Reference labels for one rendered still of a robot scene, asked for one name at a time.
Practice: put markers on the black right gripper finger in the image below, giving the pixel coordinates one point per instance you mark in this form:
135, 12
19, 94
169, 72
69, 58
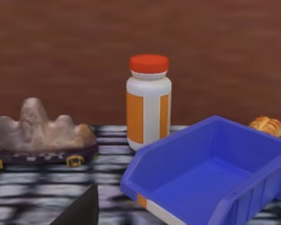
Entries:
82, 209

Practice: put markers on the rockery ornament on dark base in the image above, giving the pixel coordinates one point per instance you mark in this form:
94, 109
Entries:
37, 133

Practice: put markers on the white bottle with red cap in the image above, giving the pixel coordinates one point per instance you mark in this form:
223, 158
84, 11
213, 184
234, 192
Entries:
148, 103

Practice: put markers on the blue plastic storage bin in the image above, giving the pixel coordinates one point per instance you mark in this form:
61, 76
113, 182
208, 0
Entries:
208, 168

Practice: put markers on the golden bread roll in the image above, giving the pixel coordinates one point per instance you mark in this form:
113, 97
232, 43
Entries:
268, 125

